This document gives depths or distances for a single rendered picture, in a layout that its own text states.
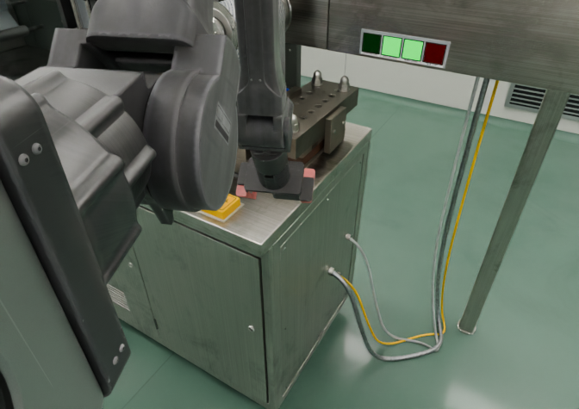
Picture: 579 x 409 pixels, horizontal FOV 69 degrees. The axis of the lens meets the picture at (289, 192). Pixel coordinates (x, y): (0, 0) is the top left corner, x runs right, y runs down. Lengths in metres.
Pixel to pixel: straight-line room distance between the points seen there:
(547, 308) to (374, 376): 0.90
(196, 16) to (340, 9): 1.09
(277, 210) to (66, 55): 0.82
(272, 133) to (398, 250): 1.78
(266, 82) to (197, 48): 0.32
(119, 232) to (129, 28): 0.13
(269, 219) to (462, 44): 0.67
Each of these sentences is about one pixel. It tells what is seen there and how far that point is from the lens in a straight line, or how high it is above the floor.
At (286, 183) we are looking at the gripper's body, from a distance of 0.75.
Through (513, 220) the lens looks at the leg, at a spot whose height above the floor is 0.63.
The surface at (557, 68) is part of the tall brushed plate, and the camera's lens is 1.24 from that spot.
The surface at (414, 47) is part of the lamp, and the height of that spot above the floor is 1.19.
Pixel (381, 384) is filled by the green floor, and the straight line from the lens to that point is 1.82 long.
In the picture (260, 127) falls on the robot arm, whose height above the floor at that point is 1.27.
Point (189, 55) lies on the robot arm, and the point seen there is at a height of 1.47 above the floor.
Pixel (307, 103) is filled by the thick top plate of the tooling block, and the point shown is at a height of 1.03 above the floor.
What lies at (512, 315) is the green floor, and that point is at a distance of 2.20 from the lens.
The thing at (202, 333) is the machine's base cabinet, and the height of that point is 0.35.
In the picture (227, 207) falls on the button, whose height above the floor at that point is 0.92.
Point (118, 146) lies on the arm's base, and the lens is 0.18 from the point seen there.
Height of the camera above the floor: 1.55
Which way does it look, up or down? 36 degrees down
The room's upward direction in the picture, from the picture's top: straight up
